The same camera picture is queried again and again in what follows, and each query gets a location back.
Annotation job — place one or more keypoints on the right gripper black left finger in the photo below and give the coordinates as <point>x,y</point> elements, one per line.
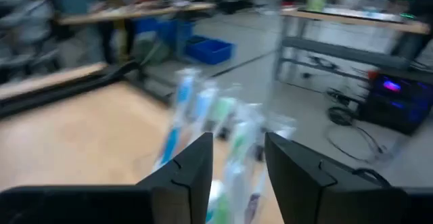
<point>186,183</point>

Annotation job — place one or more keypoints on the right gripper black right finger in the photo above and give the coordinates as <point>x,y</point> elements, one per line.
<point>304,190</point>

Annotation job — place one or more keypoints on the green white toothbrush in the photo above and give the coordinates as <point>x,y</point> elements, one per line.
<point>221,110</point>
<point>236,170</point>

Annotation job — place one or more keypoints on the black computer with lights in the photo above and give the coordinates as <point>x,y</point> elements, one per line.
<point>399,112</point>

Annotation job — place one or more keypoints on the green bag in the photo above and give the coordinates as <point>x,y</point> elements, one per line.
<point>150,53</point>

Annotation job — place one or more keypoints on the grey metal workbench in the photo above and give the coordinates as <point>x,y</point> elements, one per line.
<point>338,51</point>

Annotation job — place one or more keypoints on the shelf rack with parts bins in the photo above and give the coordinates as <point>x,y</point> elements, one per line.
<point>27,21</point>

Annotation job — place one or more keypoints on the black aluminium table frame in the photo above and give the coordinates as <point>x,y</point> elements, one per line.
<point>50,95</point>

